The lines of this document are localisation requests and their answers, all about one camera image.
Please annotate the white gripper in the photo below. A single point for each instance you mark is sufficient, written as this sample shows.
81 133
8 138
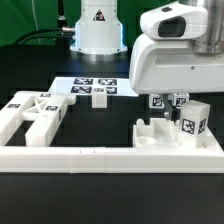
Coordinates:
170 66

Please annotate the white chair seat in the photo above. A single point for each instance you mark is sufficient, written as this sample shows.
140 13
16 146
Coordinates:
159 133

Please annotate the small white marker block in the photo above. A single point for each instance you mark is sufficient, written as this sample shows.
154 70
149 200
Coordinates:
99 97

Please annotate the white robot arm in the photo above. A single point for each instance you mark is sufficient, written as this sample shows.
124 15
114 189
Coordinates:
107 28

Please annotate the white marker base sheet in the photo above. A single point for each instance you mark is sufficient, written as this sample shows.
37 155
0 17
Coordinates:
86 85

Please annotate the white U-shaped obstacle frame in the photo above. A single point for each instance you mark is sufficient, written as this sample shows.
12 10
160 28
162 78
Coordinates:
169 159

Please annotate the white chair back frame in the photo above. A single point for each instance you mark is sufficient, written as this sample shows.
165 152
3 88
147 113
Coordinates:
45 110

